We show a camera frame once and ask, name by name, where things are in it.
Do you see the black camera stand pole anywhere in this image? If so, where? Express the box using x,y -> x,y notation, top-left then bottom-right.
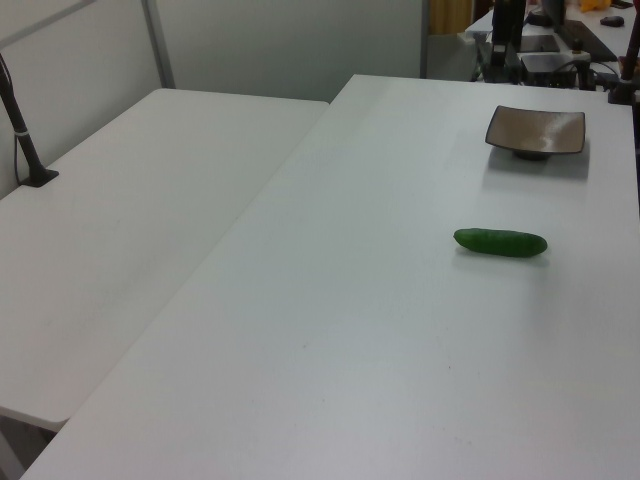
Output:
0,52 -> 60,188

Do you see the black electronics box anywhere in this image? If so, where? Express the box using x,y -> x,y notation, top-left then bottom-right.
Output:
519,52 -> 577,89

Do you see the square brown ceramic plate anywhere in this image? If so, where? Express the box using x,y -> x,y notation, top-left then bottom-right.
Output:
485,104 -> 587,162

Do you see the black monitor stand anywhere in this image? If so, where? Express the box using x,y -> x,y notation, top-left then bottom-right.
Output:
491,0 -> 526,67

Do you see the green cucumber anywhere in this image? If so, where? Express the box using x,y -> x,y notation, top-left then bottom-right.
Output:
453,227 -> 549,259

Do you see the dark red clamp pole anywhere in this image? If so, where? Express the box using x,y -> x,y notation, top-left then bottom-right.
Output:
607,28 -> 640,105

